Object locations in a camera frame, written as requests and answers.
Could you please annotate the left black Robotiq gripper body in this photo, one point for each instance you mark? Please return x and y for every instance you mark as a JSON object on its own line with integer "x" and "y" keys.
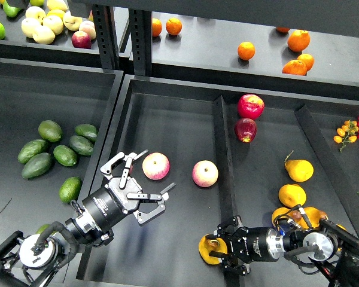
{"x": 109, "y": 205}

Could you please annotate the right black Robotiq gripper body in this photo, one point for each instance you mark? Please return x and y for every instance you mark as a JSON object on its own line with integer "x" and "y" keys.
{"x": 252, "y": 244}

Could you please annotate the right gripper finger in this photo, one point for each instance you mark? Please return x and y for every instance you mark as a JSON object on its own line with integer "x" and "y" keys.
{"x": 231, "y": 232}
{"x": 228, "y": 263}

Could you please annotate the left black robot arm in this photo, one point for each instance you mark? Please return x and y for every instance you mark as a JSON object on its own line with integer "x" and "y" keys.
{"x": 35, "y": 260}

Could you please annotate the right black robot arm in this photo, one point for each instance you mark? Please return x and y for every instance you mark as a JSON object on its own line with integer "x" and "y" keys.
{"x": 322, "y": 245}

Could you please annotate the avocado top right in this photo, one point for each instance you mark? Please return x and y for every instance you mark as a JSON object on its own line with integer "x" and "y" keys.
{"x": 87, "y": 131}

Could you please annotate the avocado middle right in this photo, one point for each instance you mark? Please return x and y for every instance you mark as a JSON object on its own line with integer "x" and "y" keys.
{"x": 81, "y": 145}

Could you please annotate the avocado centre small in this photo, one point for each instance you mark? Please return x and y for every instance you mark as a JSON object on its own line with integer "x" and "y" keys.
{"x": 65, "y": 156}

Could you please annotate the yellow pear hidden centre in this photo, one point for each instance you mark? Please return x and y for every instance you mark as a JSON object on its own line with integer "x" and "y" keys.
{"x": 315, "y": 215}

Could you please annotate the avocado top left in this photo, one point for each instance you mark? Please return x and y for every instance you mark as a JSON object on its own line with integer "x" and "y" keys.
{"x": 50, "y": 131}

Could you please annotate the avocado bottom long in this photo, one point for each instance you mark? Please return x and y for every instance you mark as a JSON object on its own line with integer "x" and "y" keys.
{"x": 37, "y": 165}

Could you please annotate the yellow pear with stem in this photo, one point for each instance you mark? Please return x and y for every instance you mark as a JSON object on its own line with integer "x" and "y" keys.
{"x": 299, "y": 170}

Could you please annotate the avocado far left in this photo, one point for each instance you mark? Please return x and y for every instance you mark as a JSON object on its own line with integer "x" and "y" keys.
{"x": 31, "y": 149}

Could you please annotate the pale yellow pear right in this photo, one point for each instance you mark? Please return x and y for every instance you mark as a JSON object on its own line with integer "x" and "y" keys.
{"x": 71, "y": 22}

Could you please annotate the pale yellow pear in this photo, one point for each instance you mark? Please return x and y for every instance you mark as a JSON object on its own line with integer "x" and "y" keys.
{"x": 55, "y": 23}
{"x": 43, "y": 35}
{"x": 36, "y": 13}
{"x": 71, "y": 22}
{"x": 28, "y": 26}

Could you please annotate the pale yellow pear front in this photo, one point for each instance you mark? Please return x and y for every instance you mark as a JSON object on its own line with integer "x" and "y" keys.
{"x": 43, "y": 35}

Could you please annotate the pale yellow pear centre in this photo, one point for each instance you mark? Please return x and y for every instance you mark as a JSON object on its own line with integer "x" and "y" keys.
{"x": 55, "y": 23}

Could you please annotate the pale yellow pear left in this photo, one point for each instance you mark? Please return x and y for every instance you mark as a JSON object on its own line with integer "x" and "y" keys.
{"x": 28, "y": 26}

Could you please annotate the pale yellow pear back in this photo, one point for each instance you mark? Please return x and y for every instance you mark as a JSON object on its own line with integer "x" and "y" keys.
{"x": 36, "y": 13}

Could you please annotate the pink apple left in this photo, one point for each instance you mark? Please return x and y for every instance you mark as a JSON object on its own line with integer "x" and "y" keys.
{"x": 155, "y": 166}

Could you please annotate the pink apple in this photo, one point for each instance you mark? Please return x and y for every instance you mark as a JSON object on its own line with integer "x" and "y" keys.
{"x": 155, "y": 166}
{"x": 205, "y": 173}

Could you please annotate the pink apple right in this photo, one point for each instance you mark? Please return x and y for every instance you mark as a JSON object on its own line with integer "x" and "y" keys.
{"x": 205, "y": 173}

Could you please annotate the black bin divider centre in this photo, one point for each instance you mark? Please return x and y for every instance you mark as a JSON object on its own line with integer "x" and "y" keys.
{"x": 223, "y": 155}

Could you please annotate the dark red apple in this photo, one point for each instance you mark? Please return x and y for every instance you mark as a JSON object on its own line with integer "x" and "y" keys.
{"x": 245, "y": 130}

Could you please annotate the bright red apple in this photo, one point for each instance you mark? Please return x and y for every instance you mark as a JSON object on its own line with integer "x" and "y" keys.
{"x": 250, "y": 106}

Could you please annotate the red apple on shelf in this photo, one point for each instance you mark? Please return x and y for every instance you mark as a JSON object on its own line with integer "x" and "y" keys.
{"x": 81, "y": 39}

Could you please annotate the pale peach on shelf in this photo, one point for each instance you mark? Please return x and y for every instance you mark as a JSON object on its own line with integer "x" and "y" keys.
{"x": 88, "y": 27}

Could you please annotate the orange on shelf left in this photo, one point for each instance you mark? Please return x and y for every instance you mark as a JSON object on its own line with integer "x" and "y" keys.
{"x": 173, "y": 26}

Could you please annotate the orange cherry tomato bunch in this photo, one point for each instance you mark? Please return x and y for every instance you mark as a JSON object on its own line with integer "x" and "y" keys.
{"x": 346, "y": 134}

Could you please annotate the orange on shelf centre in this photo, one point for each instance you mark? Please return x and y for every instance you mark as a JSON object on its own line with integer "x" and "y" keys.
{"x": 246, "y": 50}

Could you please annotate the orange half hidden by post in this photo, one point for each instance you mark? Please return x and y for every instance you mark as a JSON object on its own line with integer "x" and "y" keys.
{"x": 156, "y": 27}

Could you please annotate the black metal shelf post right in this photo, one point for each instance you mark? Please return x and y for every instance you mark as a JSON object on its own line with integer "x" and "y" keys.
{"x": 140, "y": 32}

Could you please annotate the black metal shelf post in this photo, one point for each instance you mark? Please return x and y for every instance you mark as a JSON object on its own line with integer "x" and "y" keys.
{"x": 103, "y": 17}
{"x": 140, "y": 32}

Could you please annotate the black metal shelf post left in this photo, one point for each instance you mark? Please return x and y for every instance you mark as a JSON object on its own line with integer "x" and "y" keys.
{"x": 103, "y": 17}

